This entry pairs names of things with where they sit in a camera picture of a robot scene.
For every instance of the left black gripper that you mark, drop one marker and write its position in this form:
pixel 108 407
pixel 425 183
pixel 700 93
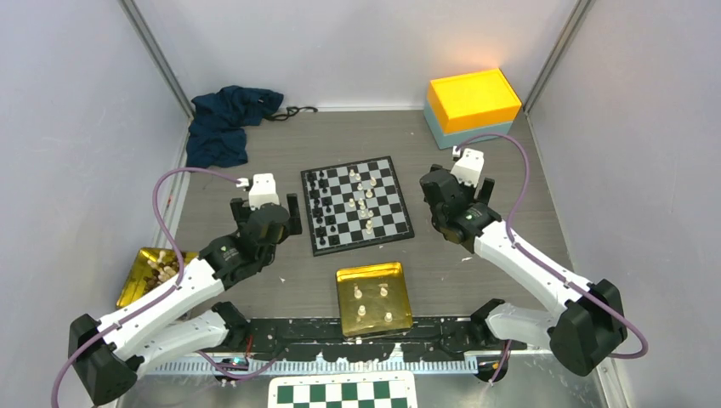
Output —
pixel 293 226

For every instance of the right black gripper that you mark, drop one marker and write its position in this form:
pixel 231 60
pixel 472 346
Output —
pixel 485 197

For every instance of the gold tin tray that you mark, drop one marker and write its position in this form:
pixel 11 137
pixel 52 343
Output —
pixel 369 279

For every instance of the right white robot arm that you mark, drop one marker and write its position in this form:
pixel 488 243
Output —
pixel 580 320

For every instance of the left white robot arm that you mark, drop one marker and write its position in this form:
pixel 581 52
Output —
pixel 110 354

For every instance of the gold tin with brown pieces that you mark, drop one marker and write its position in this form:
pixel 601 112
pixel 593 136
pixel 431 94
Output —
pixel 151 268

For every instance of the green checkered calibration board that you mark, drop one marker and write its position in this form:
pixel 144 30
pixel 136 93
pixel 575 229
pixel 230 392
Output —
pixel 372 389

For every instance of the black and white chessboard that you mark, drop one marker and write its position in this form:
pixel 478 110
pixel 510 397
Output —
pixel 334 226

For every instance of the dark blue cloth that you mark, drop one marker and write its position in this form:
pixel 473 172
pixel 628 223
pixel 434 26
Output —
pixel 217 131

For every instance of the orange and teal box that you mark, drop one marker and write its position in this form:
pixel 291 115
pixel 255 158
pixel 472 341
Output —
pixel 460 107

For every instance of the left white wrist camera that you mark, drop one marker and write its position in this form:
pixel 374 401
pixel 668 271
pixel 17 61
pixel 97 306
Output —
pixel 261 189

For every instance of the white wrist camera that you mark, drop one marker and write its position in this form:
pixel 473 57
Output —
pixel 468 165
pixel 261 189

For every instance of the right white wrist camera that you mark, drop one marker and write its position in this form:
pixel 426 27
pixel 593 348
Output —
pixel 468 165

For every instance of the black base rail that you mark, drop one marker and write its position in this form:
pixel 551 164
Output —
pixel 430 339

